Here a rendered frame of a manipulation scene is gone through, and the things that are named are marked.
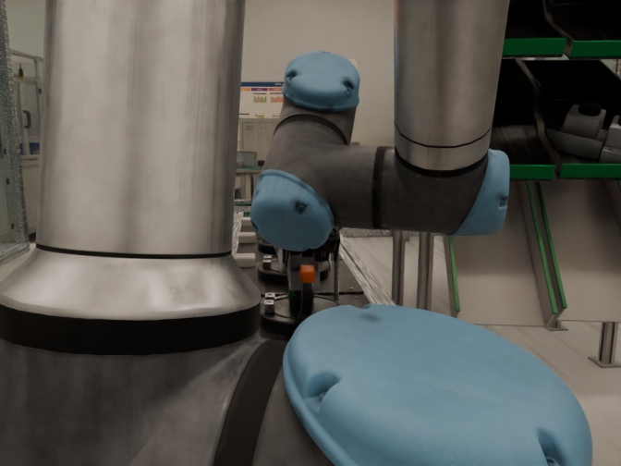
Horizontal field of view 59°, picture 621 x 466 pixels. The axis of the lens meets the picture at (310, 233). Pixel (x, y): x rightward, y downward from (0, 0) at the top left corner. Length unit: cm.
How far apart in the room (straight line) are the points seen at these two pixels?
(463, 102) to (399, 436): 27
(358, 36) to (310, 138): 1101
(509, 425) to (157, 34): 19
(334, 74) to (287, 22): 1094
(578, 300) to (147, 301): 74
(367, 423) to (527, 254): 72
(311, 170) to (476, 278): 43
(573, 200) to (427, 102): 62
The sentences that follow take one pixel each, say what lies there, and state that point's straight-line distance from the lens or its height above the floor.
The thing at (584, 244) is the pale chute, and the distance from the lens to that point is 94.
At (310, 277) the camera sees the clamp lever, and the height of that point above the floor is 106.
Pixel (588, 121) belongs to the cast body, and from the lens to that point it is 88.
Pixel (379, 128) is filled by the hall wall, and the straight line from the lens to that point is 1143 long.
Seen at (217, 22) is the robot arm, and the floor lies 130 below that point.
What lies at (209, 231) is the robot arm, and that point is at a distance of 24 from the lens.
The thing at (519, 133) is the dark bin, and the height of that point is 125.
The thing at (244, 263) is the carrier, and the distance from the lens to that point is 116.
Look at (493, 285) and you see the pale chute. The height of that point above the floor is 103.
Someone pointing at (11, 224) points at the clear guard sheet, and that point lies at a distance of 104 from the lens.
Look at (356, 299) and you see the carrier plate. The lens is 95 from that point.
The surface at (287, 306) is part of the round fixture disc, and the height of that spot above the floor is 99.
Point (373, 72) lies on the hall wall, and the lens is 1146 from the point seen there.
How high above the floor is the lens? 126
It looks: 11 degrees down
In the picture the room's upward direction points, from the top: straight up
